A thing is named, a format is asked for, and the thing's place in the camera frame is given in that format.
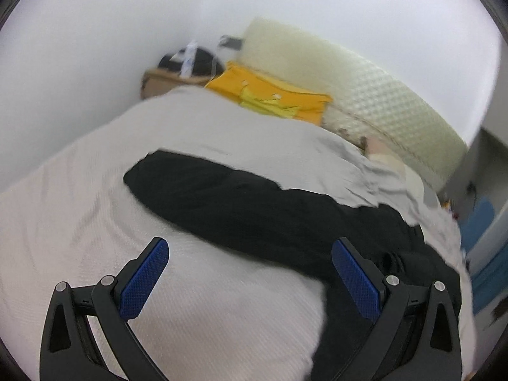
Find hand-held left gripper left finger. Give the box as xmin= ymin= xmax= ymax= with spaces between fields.
xmin=38 ymin=237 xmax=170 ymax=381

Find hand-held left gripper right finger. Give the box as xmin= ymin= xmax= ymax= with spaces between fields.
xmin=331 ymin=237 xmax=463 ymax=381

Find black pants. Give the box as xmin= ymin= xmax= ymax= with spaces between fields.
xmin=123 ymin=150 xmax=463 ymax=381

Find light grey bed blanket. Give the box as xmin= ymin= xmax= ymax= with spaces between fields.
xmin=0 ymin=86 xmax=477 ymax=381

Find blue cloth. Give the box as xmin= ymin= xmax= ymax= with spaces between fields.
xmin=460 ymin=198 xmax=508 ymax=318

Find cream quilted headboard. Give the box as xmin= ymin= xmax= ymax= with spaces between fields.
xmin=239 ymin=17 xmax=469 ymax=191

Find wooden nightstand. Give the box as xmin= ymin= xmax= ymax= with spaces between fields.
xmin=140 ymin=68 xmax=207 ymax=100

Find yellow orange pillow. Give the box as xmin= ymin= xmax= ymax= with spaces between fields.
xmin=205 ymin=61 xmax=333 ymax=126

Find black bag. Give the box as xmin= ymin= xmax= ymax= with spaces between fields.
xmin=157 ymin=47 xmax=225 ymax=77

